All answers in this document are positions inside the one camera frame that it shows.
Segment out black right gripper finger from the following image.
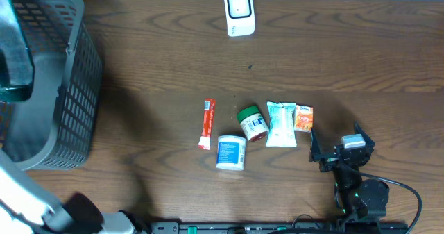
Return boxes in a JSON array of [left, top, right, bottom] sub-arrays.
[[354, 122, 375, 149], [309, 129, 336, 162]]

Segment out orange Kleenex tissue pack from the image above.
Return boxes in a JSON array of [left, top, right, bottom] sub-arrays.
[[294, 105, 314, 132]]

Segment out green white wipes pack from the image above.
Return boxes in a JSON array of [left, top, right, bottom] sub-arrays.
[[266, 101, 297, 148]]

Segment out green lid jar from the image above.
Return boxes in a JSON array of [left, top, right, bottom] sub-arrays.
[[237, 106, 269, 142]]

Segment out white round tub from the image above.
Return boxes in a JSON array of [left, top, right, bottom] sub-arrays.
[[216, 135, 247, 171]]

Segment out red snack package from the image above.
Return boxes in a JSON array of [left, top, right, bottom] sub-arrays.
[[198, 99, 216, 150]]

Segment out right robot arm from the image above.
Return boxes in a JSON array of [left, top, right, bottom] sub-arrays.
[[309, 124, 389, 221]]

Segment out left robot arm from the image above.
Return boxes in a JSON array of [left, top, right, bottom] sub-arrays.
[[1, 153, 151, 234]]

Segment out white barcode scanner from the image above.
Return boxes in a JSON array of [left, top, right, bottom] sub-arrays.
[[224, 0, 255, 37]]

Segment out grey plastic shopping basket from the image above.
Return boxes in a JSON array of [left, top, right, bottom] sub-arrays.
[[1, 0, 103, 170]]

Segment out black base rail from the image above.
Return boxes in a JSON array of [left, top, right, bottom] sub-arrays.
[[150, 221, 409, 234]]

